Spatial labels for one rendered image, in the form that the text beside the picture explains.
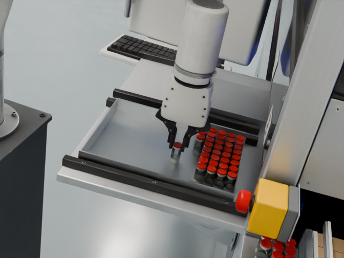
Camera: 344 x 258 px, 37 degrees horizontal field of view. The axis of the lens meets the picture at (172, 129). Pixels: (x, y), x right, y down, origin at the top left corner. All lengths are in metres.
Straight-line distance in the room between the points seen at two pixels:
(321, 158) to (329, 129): 0.06
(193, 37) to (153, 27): 1.00
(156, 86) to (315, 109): 0.69
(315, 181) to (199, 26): 0.35
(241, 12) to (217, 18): 0.89
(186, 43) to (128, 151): 0.31
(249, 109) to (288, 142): 0.56
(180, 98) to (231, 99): 0.45
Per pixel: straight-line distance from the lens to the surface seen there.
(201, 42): 0.99
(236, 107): 1.45
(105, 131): 1.23
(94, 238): 2.21
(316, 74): 0.86
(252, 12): 1.86
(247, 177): 1.19
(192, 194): 1.06
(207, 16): 0.97
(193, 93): 1.05
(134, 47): 1.84
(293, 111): 0.89
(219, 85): 1.55
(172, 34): 1.96
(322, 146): 0.92
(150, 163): 1.15
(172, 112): 1.08
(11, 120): 1.27
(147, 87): 1.46
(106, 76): 3.44
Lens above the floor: 1.55
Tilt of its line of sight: 31 degrees down
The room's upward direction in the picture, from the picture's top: 12 degrees clockwise
